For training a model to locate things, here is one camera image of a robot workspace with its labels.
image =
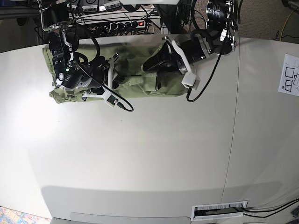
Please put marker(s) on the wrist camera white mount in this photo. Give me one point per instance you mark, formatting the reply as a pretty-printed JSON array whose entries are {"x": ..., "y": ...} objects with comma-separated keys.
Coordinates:
[
  {"x": 110, "y": 99},
  {"x": 190, "y": 80}
]

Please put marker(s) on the black table leg column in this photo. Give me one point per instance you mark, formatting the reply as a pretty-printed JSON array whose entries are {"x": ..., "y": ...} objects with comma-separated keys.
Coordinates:
[{"x": 168, "y": 14}]

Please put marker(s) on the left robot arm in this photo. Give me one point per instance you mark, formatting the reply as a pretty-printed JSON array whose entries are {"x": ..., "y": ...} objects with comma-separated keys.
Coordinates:
[{"x": 217, "y": 37}]

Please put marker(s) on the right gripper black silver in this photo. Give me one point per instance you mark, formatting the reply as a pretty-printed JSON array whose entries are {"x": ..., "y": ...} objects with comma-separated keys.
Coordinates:
[{"x": 105, "y": 74}]

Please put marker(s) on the black power strip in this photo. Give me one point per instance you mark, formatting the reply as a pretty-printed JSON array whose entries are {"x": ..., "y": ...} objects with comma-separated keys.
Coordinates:
[{"x": 126, "y": 25}]

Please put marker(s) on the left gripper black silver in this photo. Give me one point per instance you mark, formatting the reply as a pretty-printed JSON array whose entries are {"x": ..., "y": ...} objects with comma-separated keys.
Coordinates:
[{"x": 174, "y": 56}]

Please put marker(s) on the white cable grommet tray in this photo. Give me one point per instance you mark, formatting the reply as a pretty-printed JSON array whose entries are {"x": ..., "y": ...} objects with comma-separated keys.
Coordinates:
[{"x": 218, "y": 211}]

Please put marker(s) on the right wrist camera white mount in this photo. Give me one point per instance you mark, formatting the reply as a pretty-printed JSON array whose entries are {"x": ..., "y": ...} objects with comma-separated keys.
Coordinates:
[{"x": 110, "y": 99}]

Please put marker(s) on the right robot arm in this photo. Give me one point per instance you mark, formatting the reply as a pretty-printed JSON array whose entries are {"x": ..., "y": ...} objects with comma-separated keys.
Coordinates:
[{"x": 76, "y": 77}]

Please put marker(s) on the grey device boxes with labels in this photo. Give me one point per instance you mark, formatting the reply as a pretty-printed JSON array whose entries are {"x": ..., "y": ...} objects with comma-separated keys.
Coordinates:
[{"x": 94, "y": 6}]

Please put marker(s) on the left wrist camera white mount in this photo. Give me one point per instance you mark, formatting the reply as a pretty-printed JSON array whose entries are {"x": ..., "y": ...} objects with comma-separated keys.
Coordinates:
[{"x": 190, "y": 80}]

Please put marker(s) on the white instruction paper sheet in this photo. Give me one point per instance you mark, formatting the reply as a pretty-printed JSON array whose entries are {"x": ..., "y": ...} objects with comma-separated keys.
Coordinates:
[{"x": 289, "y": 81}]

